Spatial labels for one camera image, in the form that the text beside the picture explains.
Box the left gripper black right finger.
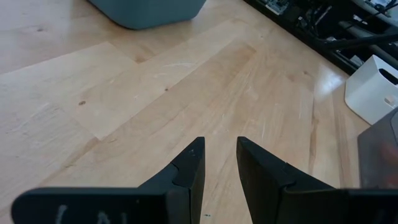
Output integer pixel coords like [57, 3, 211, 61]
[236, 136, 336, 224]

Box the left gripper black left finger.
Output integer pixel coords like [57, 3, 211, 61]
[137, 136, 206, 224]

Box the grey translucent plastic bin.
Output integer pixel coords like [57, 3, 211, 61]
[356, 107, 398, 190]

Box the white plastic bin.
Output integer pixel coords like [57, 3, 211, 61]
[344, 54, 398, 126]

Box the teal plastic bin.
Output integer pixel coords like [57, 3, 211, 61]
[88, 0, 208, 31]

